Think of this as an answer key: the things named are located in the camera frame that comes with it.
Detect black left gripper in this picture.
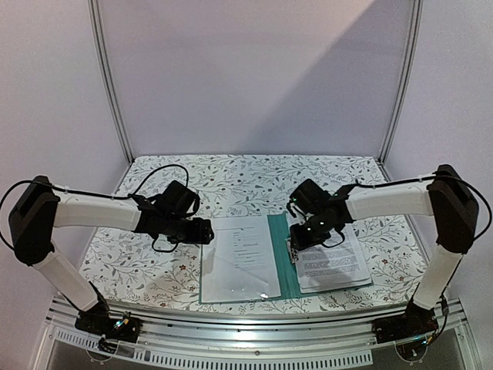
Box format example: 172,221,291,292
163,214,213,244

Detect teal plastic folder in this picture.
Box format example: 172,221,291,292
198,214,374,304

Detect white paper stack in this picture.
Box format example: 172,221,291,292
295,227,373,294

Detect white printed paper sheet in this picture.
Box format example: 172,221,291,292
200,216,281,304

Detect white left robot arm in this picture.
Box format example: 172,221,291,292
8,176,214,335

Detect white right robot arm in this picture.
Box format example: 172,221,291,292
287,164,481,336

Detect floral patterned table mat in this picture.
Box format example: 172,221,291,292
80,154,426,315

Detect aluminium front rail frame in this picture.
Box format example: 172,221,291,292
32,298,482,369

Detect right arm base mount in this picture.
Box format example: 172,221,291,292
371,294,449,365

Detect aluminium corner post left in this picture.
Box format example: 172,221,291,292
88,0,135,164

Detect aluminium corner post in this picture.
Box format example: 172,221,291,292
88,0,135,164
377,1,423,166

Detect aluminium corner post right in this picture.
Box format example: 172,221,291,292
377,1,423,166

